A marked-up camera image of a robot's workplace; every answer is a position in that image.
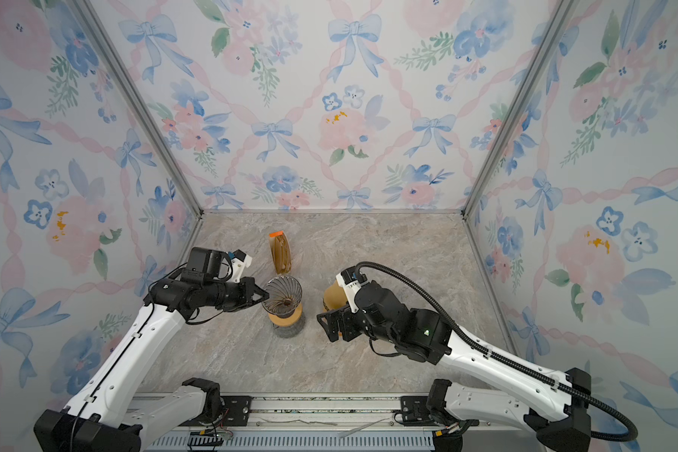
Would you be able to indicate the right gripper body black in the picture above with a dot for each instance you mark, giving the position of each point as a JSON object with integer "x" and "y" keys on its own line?
{"x": 354, "y": 326}

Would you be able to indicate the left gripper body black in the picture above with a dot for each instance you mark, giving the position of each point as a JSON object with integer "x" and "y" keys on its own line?
{"x": 235, "y": 295}

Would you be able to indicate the brown paper coffee filter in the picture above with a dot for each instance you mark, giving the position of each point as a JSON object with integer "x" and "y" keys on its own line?
{"x": 334, "y": 298}

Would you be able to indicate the grey ribbed dripper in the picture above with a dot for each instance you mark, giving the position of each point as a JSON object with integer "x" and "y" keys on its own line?
{"x": 285, "y": 294}

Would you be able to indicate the grey glass carafe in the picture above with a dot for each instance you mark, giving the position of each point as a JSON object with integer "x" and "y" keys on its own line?
{"x": 285, "y": 332}

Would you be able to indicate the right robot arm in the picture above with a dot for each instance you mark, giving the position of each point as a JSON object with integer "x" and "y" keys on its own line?
{"x": 548, "y": 402}

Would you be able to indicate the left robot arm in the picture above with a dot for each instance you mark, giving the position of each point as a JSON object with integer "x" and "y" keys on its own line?
{"x": 97, "y": 417}

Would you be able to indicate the coffee filter pack orange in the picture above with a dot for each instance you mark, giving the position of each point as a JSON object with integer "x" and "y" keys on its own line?
{"x": 280, "y": 252}

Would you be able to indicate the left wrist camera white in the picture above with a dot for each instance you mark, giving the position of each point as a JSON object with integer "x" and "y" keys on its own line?
{"x": 240, "y": 261}

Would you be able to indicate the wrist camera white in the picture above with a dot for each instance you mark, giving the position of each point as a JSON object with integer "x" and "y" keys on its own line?
{"x": 351, "y": 280}
{"x": 240, "y": 261}

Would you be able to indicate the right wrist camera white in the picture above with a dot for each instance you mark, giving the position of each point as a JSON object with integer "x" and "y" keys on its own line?
{"x": 351, "y": 280}

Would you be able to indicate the aluminium mounting rail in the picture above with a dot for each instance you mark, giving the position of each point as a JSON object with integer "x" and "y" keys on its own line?
{"x": 333, "y": 422}

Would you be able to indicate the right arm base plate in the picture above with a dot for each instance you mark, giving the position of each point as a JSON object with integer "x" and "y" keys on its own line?
{"x": 415, "y": 412}

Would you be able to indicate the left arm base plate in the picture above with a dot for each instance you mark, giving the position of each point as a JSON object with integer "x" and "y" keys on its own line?
{"x": 234, "y": 409}

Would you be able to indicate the left aluminium corner post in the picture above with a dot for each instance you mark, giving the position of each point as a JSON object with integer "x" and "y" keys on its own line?
{"x": 88, "y": 18}

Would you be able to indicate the aluminium corner post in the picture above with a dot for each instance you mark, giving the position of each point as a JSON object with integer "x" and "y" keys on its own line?
{"x": 556, "y": 26}
{"x": 88, "y": 18}

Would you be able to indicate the right aluminium corner post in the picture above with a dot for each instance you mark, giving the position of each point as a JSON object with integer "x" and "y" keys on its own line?
{"x": 556, "y": 26}

